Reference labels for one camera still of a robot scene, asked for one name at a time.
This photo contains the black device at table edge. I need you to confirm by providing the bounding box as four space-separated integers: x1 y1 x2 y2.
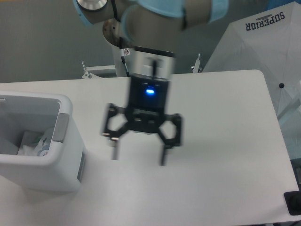
284 191 301 216

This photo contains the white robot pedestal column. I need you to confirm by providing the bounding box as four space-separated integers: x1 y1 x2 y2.
103 20 142 77

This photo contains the white plastic bag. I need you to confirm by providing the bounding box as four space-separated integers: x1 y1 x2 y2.
17 128 54 157

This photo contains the white umbrella with Superior print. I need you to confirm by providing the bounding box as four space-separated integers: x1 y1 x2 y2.
204 1 301 114

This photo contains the white trash can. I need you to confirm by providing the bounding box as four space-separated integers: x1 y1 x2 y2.
0 90 86 192

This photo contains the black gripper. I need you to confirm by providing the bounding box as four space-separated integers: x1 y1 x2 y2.
101 47 182 166

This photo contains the clear plastic bottle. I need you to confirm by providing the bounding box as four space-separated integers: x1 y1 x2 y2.
37 135 52 157

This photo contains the black cable on pedestal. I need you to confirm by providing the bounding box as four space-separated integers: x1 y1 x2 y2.
119 36 131 77

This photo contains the white metal base frame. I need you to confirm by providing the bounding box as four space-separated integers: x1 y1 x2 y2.
81 53 203 80

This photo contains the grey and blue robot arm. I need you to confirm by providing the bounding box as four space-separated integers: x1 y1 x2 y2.
73 0 229 166

